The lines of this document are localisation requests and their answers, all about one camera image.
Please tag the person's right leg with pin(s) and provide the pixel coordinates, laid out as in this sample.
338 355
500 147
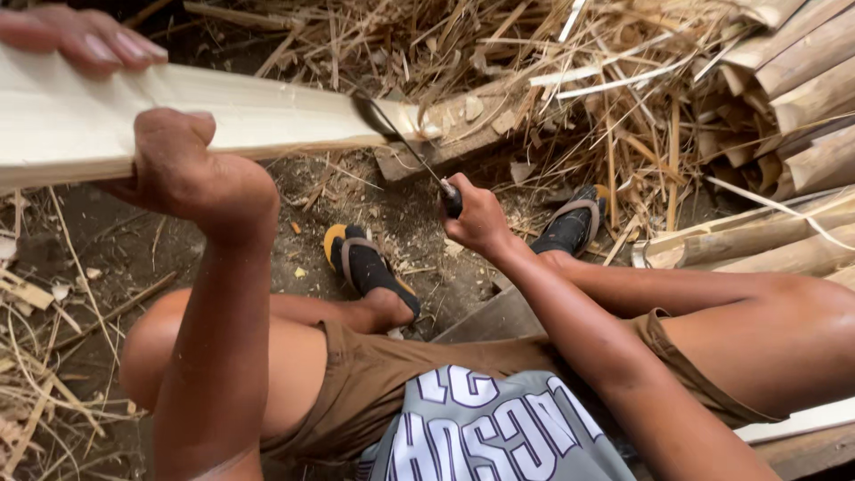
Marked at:
748 327

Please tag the heap of bamboo shavings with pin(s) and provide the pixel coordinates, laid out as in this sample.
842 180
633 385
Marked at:
588 80

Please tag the brown shorts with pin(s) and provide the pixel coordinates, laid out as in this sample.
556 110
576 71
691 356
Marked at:
374 381

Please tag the stack of split bamboo pieces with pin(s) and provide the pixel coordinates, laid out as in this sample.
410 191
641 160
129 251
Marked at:
795 87

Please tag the grey printed jersey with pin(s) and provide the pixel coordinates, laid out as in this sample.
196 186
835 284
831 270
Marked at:
494 434

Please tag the pale split bamboo slat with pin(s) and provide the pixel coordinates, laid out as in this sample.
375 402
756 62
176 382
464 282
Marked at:
267 110

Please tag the wooden chopping block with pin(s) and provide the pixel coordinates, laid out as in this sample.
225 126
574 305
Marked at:
461 127

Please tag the person's left hand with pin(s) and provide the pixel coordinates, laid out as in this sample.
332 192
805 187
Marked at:
194 180

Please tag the person's right hand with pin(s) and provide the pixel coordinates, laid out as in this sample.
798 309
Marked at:
477 217

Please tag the scattered dry bamboo scraps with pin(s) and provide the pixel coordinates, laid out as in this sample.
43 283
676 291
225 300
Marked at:
47 374

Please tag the black sock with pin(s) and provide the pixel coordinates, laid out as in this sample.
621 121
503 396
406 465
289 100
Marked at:
371 270
568 230

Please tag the bundle of bamboo strips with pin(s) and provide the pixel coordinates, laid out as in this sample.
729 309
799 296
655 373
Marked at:
755 244

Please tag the person's right fingers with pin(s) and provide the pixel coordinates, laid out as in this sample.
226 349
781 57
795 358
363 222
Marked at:
467 200

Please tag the person's left leg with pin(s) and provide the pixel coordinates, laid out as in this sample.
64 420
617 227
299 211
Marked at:
294 361

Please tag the person's leg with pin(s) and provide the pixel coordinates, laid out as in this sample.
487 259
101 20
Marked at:
748 327
294 361

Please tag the thin white bamboo strip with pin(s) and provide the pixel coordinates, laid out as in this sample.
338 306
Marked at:
801 422

